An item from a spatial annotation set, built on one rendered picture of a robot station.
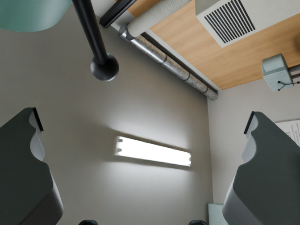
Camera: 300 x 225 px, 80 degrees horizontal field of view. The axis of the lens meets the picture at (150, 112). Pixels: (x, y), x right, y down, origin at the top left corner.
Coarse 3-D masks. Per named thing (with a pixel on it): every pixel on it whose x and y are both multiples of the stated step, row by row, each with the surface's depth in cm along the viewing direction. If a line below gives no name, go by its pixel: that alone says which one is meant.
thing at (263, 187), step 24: (264, 120) 10; (264, 144) 8; (288, 144) 8; (240, 168) 7; (264, 168) 7; (288, 168) 7; (240, 192) 6; (264, 192) 6; (288, 192) 6; (240, 216) 6; (264, 216) 5; (288, 216) 5
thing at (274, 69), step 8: (272, 56) 187; (280, 56) 180; (264, 64) 189; (272, 64) 185; (280, 64) 182; (264, 72) 200; (272, 72) 194; (280, 72) 190; (288, 72) 194; (272, 80) 205; (280, 80) 204; (288, 80) 203; (272, 88) 222; (280, 88) 218
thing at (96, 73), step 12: (72, 0) 13; (84, 0) 13; (84, 12) 14; (84, 24) 15; (96, 24) 16; (96, 36) 17; (96, 48) 18; (96, 60) 20; (108, 60) 21; (96, 72) 21; (108, 72) 21
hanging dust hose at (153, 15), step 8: (160, 0) 164; (168, 0) 157; (176, 0) 153; (184, 0) 152; (152, 8) 169; (160, 8) 164; (168, 8) 161; (176, 8) 161; (144, 16) 175; (152, 16) 170; (160, 16) 168; (168, 16) 170; (128, 24) 193; (136, 24) 183; (144, 24) 179; (152, 24) 178; (136, 32) 189
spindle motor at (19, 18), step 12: (0, 0) 20; (12, 0) 20; (24, 0) 20; (36, 0) 21; (48, 0) 21; (60, 0) 22; (0, 12) 21; (12, 12) 21; (24, 12) 22; (36, 12) 23; (48, 12) 24; (60, 12) 26; (0, 24) 23; (12, 24) 23; (24, 24) 24; (36, 24) 25; (48, 24) 27
